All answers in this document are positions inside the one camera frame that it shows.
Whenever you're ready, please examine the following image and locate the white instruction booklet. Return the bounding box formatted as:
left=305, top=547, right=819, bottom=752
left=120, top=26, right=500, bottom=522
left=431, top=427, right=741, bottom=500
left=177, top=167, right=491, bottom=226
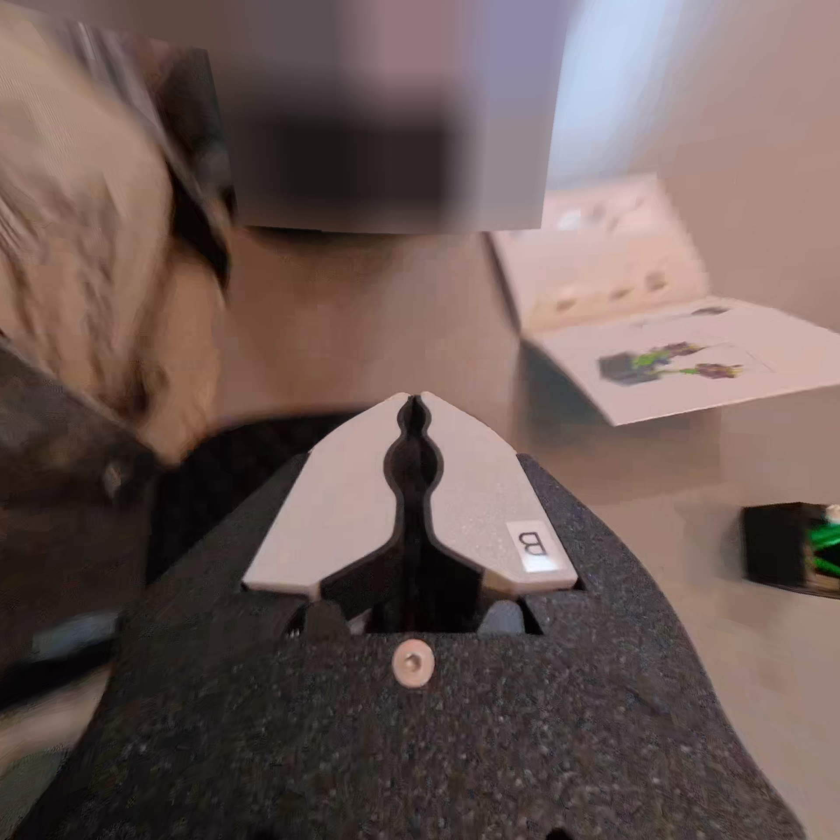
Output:
left=489, top=174, right=840, bottom=427

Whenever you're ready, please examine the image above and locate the black and green brick model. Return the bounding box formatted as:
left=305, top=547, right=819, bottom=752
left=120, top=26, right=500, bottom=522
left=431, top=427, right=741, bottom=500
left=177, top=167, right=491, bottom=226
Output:
left=742, top=502, right=840, bottom=599

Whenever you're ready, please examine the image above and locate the floral knit sweater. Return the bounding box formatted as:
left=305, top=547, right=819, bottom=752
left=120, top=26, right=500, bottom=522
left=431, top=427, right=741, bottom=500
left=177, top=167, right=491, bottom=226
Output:
left=0, top=13, right=231, bottom=462

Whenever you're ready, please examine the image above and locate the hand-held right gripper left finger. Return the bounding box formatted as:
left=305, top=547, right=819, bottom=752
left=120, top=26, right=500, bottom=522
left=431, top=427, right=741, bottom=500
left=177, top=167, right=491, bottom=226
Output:
left=241, top=392, right=421, bottom=634

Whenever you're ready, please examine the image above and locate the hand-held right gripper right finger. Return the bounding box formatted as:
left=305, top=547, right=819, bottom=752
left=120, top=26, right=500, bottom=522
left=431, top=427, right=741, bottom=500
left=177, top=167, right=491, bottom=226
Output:
left=415, top=391, right=580, bottom=634

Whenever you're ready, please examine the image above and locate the grey-brown garment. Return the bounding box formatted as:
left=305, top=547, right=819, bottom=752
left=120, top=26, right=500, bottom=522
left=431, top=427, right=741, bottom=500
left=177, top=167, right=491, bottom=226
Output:
left=0, top=341, right=173, bottom=711

